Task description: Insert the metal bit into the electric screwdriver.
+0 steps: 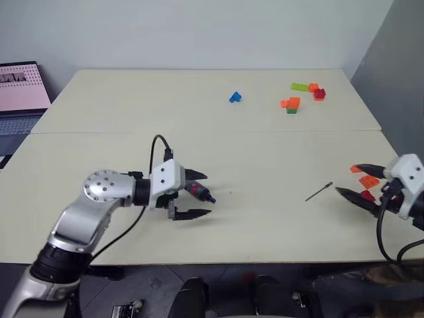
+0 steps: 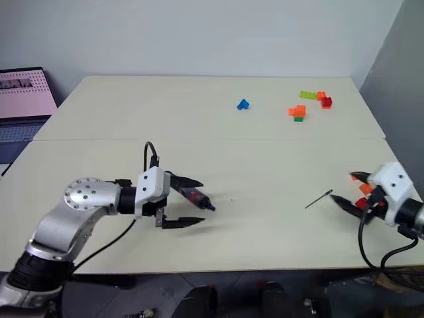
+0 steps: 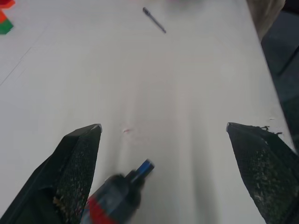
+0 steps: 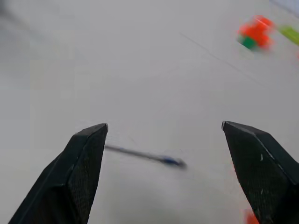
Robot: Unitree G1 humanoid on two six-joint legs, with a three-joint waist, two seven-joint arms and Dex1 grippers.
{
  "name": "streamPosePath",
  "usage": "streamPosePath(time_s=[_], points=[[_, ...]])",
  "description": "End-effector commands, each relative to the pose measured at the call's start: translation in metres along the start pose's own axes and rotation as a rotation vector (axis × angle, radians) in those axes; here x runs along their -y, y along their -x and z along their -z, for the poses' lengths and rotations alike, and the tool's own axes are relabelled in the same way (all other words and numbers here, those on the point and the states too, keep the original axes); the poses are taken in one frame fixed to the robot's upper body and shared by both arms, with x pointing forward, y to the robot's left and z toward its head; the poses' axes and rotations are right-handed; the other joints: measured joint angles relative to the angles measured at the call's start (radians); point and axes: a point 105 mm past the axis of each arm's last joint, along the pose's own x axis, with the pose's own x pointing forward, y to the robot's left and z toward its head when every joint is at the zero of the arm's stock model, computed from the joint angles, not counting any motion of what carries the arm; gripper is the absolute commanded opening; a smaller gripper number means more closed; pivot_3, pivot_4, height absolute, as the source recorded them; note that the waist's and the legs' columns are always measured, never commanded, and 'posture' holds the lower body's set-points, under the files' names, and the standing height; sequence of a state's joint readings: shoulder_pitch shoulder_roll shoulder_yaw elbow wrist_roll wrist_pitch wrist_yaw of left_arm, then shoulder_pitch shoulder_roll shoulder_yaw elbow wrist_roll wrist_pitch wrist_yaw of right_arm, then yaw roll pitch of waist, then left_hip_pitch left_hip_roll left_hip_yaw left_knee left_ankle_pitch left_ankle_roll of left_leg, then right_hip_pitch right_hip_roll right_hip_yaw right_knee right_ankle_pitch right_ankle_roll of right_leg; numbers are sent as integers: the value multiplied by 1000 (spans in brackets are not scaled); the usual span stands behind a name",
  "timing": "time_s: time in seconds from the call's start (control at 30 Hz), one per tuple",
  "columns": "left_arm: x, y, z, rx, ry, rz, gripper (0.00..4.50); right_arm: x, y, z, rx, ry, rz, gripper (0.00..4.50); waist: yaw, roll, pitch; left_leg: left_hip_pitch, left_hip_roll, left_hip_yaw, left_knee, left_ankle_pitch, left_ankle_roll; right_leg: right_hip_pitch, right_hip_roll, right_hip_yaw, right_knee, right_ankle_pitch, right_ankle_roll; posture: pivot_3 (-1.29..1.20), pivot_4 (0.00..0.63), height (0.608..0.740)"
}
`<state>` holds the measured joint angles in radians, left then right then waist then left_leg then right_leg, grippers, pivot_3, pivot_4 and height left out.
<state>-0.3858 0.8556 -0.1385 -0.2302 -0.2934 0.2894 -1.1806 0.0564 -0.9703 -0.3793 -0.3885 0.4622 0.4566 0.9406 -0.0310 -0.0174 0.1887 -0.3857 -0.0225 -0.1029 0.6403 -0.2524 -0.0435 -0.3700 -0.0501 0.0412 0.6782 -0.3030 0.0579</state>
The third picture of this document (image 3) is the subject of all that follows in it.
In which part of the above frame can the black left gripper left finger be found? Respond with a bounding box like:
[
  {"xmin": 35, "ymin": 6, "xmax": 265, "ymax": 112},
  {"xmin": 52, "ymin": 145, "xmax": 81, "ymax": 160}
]
[{"xmin": 0, "ymin": 124, "xmax": 103, "ymax": 224}]

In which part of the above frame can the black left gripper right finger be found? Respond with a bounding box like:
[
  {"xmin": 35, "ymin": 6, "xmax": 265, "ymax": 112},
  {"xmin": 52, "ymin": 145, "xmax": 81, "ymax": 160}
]
[{"xmin": 226, "ymin": 122, "xmax": 299, "ymax": 224}]

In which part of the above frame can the beige fabric object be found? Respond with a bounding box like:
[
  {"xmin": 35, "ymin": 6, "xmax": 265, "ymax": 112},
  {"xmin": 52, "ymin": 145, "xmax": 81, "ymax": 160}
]
[{"xmin": 246, "ymin": 0, "xmax": 286, "ymax": 41}]

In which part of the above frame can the green and orange block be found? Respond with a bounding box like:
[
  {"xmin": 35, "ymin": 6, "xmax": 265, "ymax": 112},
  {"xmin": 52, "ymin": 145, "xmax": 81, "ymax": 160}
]
[{"xmin": 0, "ymin": 10, "xmax": 14, "ymax": 35}]

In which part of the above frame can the dark pen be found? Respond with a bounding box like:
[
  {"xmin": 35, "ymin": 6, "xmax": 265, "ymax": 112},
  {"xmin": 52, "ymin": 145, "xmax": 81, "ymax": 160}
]
[{"xmin": 142, "ymin": 7, "xmax": 167, "ymax": 34}]

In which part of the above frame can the red block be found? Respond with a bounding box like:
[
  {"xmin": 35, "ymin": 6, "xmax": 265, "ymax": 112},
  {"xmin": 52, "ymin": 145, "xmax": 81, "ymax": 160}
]
[{"xmin": 0, "ymin": 0, "xmax": 16, "ymax": 9}]

